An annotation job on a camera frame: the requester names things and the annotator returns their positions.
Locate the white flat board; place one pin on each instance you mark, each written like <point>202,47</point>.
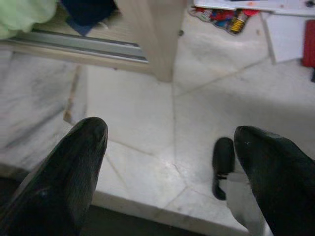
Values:
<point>270,6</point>

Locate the dark blue cloth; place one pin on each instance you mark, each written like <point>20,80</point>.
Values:
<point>86,12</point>

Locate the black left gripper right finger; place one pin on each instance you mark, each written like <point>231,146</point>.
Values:
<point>283,186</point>

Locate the white panel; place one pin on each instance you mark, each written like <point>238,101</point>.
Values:
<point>285,37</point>

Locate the red ribbed item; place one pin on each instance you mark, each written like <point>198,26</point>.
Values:
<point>309,41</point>

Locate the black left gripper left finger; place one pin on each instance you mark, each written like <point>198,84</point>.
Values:
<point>56,186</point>

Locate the beige wooden wardrobe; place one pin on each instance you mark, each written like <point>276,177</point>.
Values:
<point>157,37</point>

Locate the light green cloth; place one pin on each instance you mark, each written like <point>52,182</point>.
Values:
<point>22,14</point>

